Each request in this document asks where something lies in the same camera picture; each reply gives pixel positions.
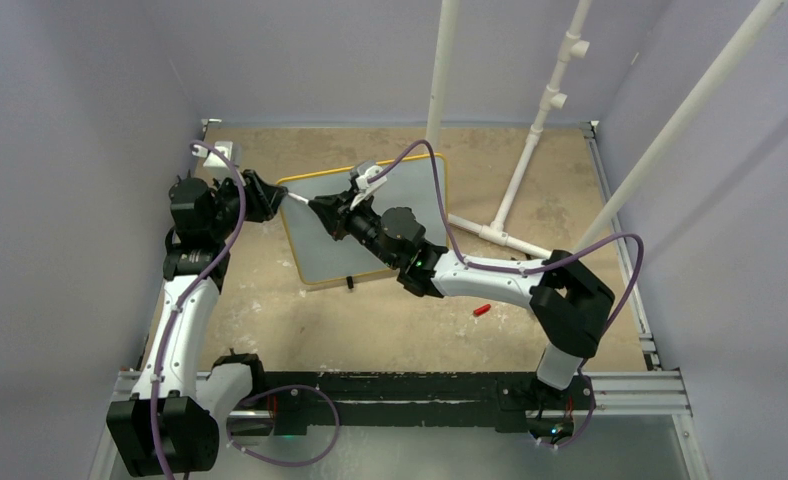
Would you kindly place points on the white diagonal pole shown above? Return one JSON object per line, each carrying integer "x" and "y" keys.
{"x": 733, "y": 52}

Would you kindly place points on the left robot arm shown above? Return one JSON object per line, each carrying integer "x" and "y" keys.
{"x": 182, "y": 331}

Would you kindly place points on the yellow framed whiteboard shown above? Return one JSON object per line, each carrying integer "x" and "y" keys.
{"x": 319, "y": 258}

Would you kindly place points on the white PVC pipe frame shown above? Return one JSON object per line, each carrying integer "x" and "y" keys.
{"x": 552, "y": 98}

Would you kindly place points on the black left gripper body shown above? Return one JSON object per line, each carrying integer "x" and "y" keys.
{"x": 229, "y": 204}

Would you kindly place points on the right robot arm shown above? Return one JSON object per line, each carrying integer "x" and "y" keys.
{"x": 571, "y": 304}

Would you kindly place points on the aluminium front rail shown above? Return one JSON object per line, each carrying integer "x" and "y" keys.
{"x": 640, "y": 428}

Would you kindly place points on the white vertical pole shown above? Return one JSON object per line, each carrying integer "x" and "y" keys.
{"x": 447, "y": 26}

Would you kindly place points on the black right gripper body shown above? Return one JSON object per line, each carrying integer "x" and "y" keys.
{"x": 358, "y": 222}

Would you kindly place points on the red marker cap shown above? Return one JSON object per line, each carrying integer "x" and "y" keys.
{"x": 481, "y": 310}

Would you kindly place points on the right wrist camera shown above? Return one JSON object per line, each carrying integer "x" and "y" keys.
{"x": 365, "y": 179}

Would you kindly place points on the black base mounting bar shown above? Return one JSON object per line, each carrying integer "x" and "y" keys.
{"x": 289, "y": 402}

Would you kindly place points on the red whiteboard marker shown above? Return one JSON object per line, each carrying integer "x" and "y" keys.
{"x": 298, "y": 198}

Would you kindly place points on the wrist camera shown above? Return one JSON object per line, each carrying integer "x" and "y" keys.
{"x": 221, "y": 160}
{"x": 365, "y": 179}

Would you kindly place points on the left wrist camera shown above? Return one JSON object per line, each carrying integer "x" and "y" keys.
{"x": 221, "y": 160}

